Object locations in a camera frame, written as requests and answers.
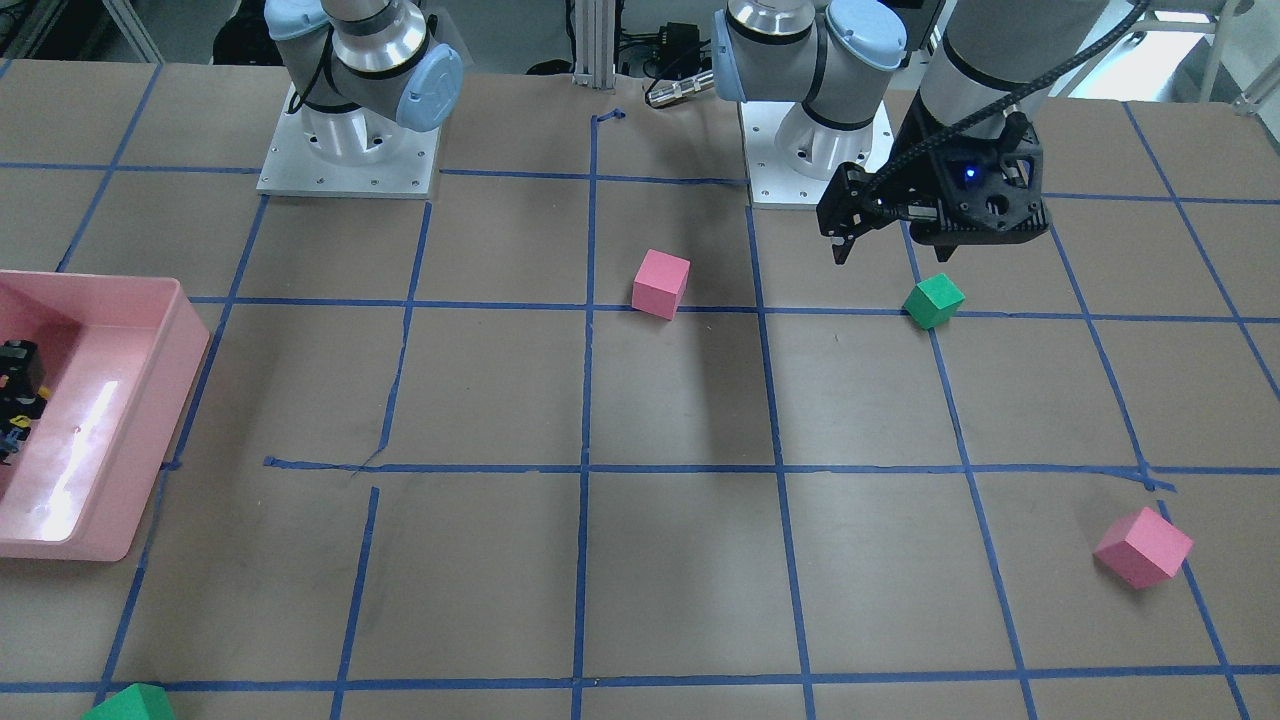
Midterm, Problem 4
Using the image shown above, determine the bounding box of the pink plastic bin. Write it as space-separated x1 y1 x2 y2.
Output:
1 270 210 562

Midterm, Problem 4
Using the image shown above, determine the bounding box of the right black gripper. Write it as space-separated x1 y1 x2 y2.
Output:
1 340 50 465

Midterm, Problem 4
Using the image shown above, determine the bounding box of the left gripper braided cable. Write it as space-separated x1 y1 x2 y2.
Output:
870 0 1151 196

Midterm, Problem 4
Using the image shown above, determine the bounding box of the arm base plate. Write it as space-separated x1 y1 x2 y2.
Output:
739 101 893 210
256 87 442 200

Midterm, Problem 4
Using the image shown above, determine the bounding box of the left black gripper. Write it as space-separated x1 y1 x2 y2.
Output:
815 110 1052 266

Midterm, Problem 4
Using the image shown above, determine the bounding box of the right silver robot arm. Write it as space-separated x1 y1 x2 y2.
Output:
3 1 463 350

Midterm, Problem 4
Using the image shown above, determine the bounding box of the green cube table edge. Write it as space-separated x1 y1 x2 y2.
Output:
81 683 177 720

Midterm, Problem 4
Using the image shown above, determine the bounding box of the aluminium frame post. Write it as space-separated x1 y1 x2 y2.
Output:
571 0 618 94

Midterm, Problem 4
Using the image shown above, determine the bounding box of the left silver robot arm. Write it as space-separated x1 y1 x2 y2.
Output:
710 1 1105 264

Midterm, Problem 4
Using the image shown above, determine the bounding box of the green cube near left arm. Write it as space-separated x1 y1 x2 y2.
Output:
902 273 966 331

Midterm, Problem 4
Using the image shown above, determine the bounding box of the pink cube centre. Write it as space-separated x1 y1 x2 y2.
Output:
630 249 691 322

